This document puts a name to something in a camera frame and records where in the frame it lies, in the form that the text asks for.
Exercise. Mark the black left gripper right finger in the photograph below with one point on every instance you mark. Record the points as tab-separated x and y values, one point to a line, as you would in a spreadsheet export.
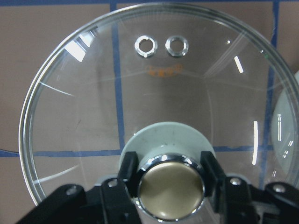
213	176

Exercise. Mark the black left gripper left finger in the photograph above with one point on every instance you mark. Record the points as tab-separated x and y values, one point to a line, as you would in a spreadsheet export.
128	172

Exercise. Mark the glass pot lid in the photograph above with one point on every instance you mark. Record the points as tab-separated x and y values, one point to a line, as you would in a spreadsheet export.
166	81

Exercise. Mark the pale green electric pot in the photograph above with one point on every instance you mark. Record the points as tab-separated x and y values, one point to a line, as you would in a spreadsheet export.
285	139

